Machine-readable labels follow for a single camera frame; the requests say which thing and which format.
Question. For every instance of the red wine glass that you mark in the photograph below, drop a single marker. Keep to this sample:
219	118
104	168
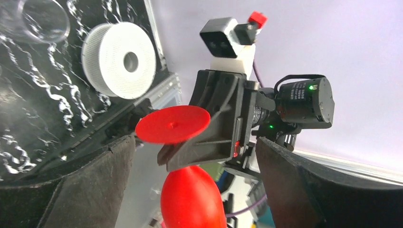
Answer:
190	197

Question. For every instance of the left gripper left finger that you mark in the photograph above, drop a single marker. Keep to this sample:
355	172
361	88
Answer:
84	193

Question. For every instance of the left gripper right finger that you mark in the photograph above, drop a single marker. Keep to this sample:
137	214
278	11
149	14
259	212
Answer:
304	194

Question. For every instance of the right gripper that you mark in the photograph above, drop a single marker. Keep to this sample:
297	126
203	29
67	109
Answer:
248	110

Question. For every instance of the clear champagne flute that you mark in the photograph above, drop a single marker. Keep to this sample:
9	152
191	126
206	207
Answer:
34	21

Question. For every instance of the white filament spool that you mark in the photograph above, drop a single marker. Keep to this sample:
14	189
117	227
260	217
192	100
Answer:
119	60

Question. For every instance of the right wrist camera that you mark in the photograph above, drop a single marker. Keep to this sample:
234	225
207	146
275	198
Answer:
231	43

